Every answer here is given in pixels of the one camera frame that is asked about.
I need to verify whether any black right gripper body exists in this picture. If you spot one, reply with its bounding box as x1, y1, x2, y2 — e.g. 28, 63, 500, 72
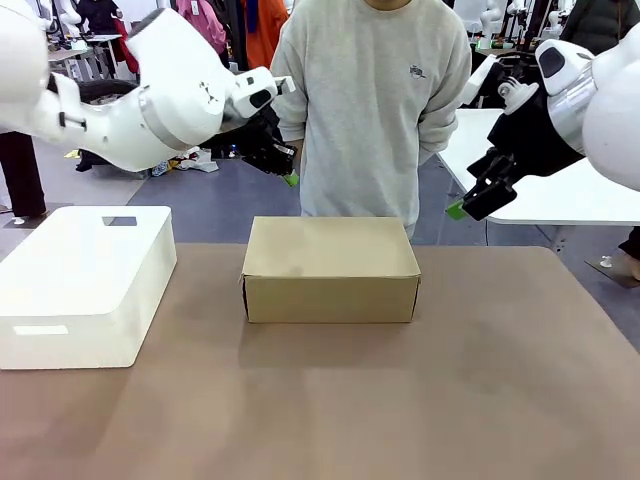
487, 87, 587, 177

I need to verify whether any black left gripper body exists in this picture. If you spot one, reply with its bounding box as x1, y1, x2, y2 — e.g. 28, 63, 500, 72
227, 102, 284, 161

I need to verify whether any tan cardboard shoe box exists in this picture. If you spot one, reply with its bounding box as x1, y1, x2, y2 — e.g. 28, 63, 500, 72
241, 215, 423, 325

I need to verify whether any white side table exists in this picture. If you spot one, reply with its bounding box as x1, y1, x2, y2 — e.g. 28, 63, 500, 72
435, 107, 640, 227

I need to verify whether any pile of colourful clothes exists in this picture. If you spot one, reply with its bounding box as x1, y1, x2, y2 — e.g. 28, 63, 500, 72
149, 148, 222, 177

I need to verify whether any person in light grey sweatshirt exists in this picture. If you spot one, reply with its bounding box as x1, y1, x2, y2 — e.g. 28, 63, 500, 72
269, 0, 474, 240

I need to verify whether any orange hanging garment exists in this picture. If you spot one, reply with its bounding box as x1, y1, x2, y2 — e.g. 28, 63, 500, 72
242, 0, 291, 71

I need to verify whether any figure in pink top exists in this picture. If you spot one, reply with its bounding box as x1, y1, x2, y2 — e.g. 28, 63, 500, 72
175, 0, 229, 56

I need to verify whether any bystander in dark jacket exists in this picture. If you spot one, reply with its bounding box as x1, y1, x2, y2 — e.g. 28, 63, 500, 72
559, 0, 640, 57

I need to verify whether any red hanging garment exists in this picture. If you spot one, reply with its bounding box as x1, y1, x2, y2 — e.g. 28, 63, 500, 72
113, 19, 141, 76

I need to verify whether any grey background work table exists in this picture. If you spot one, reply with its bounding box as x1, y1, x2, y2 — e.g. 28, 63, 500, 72
47, 33, 124, 81

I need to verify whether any background person in black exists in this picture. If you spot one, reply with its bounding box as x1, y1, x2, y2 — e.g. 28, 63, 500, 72
74, 0, 122, 36

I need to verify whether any white plastic storage bin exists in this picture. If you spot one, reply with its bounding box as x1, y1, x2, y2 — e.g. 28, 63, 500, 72
0, 205, 178, 372

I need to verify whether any bystander in black trousers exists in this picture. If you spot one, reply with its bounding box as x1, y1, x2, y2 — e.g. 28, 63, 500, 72
0, 130, 50, 220

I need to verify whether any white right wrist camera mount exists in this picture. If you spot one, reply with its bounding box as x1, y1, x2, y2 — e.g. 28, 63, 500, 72
458, 53, 542, 116

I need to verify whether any grey table base plate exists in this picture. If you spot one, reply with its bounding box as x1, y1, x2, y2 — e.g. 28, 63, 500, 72
583, 253, 640, 291

